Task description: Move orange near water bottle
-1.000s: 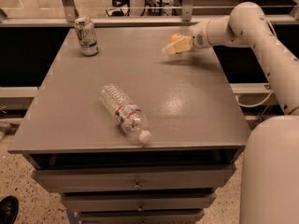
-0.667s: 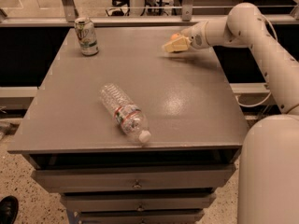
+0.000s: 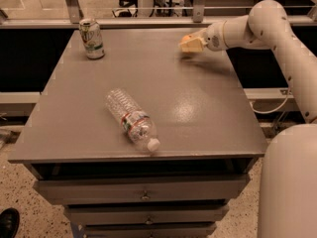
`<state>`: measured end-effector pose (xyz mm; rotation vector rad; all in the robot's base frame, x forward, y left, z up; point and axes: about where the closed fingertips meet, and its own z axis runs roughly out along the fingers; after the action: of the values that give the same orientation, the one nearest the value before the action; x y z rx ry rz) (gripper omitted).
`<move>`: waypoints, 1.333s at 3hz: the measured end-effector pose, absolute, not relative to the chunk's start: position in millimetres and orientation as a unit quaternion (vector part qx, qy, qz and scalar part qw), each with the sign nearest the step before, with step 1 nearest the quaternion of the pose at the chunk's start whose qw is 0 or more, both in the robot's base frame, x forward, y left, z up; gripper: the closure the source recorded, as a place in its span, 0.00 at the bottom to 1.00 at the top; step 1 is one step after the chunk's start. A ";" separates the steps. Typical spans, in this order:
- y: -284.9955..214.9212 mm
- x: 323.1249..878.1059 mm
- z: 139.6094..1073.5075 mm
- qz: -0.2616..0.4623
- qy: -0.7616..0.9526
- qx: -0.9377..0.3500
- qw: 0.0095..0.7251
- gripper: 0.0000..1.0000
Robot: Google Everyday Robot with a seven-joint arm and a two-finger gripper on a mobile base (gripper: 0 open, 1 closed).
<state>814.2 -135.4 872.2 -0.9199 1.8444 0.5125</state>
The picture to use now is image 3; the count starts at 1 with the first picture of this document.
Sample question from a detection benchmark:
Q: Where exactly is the green white soda can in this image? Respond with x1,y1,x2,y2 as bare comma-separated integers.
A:
79,18,105,60

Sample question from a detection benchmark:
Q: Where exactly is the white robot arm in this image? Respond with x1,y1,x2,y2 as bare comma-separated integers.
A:
179,0,317,238

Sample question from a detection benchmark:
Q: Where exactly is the clear plastic water bottle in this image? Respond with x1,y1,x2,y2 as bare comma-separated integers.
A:
105,88,160,152

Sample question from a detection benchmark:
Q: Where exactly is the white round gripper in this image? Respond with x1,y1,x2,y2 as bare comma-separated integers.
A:
179,21,228,53

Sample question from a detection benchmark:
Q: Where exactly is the black shoe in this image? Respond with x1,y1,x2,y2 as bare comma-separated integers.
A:
0,208,20,238

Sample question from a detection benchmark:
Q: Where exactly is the orange fruit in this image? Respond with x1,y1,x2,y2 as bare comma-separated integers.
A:
181,35,191,42

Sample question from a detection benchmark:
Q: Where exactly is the black office chair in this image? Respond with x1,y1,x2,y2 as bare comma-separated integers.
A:
112,0,138,18

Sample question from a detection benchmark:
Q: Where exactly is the white cable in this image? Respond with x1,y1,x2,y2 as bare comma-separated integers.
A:
249,87,291,115

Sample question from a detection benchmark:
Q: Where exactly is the grey drawer cabinet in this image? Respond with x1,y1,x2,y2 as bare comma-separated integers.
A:
11,29,266,238

